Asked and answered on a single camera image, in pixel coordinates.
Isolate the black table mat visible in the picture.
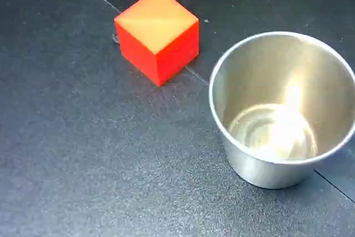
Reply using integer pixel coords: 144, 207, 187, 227
0, 0, 355, 237

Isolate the red cube block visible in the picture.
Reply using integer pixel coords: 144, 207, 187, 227
114, 0, 200, 87

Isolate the stainless steel cup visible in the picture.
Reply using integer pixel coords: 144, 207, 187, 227
208, 31, 355, 190

